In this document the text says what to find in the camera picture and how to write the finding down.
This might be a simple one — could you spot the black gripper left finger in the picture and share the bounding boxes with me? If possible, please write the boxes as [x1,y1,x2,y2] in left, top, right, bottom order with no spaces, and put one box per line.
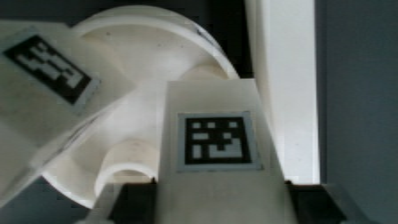
[108,180,156,224]

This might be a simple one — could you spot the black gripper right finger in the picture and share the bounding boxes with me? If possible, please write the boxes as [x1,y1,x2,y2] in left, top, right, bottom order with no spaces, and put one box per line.
[283,181,346,224]

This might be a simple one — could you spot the white stool leg block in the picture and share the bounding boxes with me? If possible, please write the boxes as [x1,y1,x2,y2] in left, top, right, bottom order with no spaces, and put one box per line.
[0,20,132,207]
[154,79,298,224]

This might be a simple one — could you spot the white round stool seat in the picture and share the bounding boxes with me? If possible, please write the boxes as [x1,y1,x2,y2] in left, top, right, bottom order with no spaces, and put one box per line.
[44,5,237,207]

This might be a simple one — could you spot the white right fence rail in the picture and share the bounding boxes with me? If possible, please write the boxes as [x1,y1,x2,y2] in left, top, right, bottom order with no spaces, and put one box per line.
[243,0,319,184]

